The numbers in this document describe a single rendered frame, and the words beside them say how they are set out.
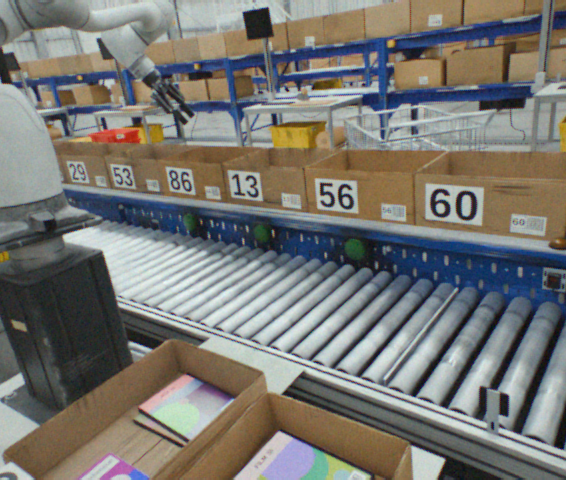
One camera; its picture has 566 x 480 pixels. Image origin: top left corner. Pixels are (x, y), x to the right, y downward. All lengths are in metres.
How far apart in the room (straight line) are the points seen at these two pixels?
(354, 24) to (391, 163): 4.95
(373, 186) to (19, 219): 0.99
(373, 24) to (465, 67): 1.32
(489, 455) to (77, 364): 0.84
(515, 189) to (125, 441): 1.10
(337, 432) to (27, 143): 0.77
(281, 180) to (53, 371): 0.99
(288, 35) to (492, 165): 5.76
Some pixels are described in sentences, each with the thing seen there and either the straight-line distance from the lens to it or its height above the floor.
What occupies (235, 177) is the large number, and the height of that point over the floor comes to 1.00.
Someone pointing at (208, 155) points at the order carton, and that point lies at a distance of 2.41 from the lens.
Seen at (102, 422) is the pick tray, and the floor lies 0.77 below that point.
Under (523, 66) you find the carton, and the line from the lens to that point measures 5.77.
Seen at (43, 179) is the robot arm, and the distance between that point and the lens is 1.07.
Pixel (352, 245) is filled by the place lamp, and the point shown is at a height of 0.83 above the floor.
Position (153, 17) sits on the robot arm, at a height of 1.59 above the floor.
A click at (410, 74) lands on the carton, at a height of 0.95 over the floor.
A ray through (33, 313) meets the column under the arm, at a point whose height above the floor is 1.01.
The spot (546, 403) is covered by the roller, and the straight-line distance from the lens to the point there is 1.11.
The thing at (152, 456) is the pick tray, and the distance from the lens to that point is 1.04.
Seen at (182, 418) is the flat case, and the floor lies 0.78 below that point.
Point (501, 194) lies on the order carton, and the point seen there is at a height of 1.00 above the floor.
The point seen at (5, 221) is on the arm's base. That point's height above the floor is 1.19.
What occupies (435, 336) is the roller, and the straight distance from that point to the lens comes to 1.26.
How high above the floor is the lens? 1.44
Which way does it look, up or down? 21 degrees down
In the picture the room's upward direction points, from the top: 7 degrees counter-clockwise
